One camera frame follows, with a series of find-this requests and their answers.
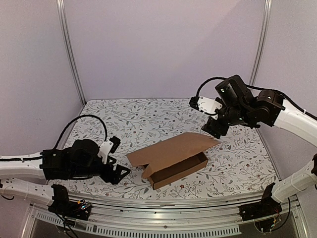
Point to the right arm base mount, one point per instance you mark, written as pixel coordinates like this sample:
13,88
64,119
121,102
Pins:
265,207

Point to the aluminium frame post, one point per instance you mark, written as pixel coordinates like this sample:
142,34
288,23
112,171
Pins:
261,43
69,50

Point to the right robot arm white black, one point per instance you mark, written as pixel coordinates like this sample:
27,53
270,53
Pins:
238,106

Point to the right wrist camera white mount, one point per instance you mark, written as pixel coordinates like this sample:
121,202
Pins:
205,105

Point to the left aluminium frame post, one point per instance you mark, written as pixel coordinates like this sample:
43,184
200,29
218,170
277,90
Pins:
69,50

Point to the brown cardboard box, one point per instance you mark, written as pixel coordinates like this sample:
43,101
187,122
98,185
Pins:
173,159

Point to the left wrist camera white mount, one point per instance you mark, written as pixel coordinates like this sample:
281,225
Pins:
108,146

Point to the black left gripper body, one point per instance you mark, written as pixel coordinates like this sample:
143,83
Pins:
106,176

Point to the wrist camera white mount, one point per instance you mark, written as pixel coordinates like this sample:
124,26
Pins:
108,146
205,105

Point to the right aluminium frame post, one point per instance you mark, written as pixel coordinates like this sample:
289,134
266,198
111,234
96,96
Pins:
261,43

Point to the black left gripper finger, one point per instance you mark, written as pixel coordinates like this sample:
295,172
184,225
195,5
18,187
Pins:
111,162
119,174

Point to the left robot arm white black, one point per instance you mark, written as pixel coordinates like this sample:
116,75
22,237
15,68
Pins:
85,159

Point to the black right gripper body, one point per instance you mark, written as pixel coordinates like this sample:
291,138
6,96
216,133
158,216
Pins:
215,125

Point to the aluminium front rail base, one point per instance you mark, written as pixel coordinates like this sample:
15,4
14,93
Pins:
191,218

